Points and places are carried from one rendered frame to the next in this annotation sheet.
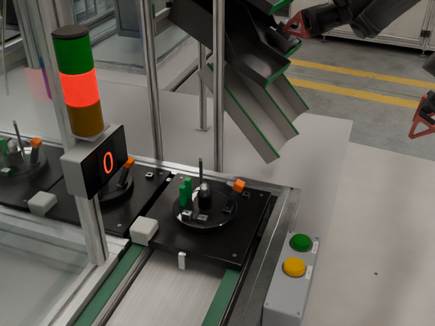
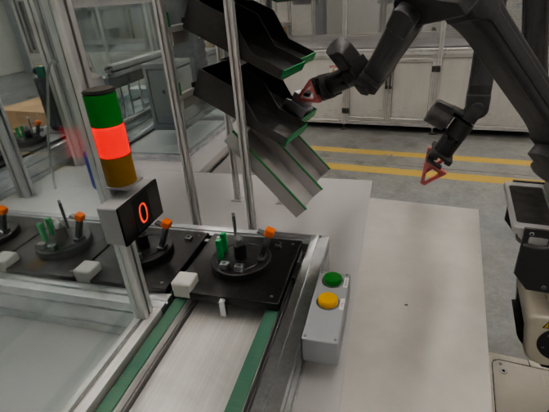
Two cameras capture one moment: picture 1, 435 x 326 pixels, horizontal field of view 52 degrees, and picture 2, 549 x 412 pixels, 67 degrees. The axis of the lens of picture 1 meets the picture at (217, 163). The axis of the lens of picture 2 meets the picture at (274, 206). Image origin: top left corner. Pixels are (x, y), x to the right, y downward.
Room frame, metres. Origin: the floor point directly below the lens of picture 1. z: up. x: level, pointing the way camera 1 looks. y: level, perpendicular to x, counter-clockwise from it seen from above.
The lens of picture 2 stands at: (-0.05, -0.02, 1.53)
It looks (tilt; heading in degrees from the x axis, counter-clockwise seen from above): 28 degrees down; 357
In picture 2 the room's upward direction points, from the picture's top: 4 degrees counter-clockwise
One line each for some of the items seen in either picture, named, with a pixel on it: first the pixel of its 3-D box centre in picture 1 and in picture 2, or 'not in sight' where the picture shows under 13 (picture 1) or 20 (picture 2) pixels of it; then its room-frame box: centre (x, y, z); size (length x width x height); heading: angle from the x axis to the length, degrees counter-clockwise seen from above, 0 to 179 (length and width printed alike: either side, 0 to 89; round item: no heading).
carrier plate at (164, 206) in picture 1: (205, 215); (242, 266); (0.75, 0.03, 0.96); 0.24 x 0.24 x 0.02; 70
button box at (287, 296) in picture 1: (292, 279); (328, 313); (0.59, -0.15, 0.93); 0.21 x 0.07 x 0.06; 160
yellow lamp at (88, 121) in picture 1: (85, 114); (118, 167); (0.61, 0.20, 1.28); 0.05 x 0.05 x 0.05
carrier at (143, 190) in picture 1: (100, 173); (141, 239); (0.83, 0.27, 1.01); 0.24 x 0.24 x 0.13; 70
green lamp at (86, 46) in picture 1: (73, 51); (103, 109); (0.61, 0.20, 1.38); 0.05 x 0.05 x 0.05
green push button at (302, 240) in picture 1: (301, 243); (332, 280); (0.66, -0.17, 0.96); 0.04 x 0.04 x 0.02
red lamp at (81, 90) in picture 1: (79, 84); (111, 139); (0.61, 0.20, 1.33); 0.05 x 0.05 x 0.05
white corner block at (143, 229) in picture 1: (144, 231); (185, 284); (0.69, 0.15, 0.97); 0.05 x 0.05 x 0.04; 70
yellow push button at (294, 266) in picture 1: (294, 268); (328, 302); (0.59, -0.15, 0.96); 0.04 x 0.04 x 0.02
